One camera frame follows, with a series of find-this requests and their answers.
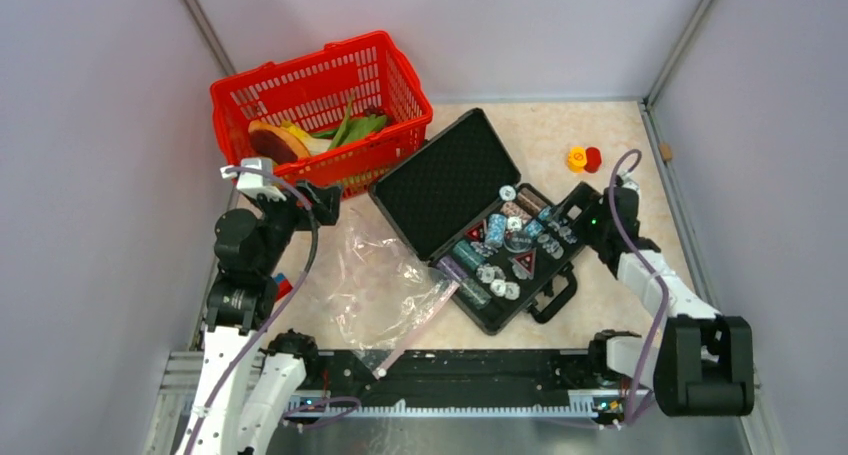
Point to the clear zip top bag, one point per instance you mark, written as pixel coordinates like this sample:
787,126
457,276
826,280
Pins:
376,292

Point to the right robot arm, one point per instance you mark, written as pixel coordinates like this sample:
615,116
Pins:
703,364

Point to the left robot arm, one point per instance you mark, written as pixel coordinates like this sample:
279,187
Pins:
244,388

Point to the black poker chip case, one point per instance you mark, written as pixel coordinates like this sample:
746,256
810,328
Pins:
461,206

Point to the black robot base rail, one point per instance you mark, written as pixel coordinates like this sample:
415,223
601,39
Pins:
558,383

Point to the red round token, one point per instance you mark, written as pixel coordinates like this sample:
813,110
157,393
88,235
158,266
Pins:
594,160

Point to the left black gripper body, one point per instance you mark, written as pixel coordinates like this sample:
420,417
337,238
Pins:
284,217

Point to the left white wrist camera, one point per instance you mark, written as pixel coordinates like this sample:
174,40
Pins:
252,180

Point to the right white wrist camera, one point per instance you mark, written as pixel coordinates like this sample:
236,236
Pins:
625,180

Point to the green toy vegetable leaves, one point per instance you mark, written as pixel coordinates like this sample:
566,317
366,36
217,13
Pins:
352,128

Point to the small tan wall block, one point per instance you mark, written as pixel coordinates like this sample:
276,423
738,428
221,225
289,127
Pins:
666,152

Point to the red plastic shopping basket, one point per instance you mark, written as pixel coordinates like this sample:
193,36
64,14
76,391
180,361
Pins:
314,91

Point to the red blue toy block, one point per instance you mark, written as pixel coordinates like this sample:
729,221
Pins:
284,287

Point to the yellow round token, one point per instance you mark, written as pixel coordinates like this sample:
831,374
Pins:
576,159

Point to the yellow toy corn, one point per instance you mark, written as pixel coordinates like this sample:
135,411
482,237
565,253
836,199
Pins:
298,132

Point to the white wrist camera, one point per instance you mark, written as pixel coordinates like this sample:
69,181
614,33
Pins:
625,180
252,180

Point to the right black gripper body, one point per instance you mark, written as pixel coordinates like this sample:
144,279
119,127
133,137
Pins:
597,227

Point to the orange toy steak slice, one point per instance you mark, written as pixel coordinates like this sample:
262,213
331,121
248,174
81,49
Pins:
276,143

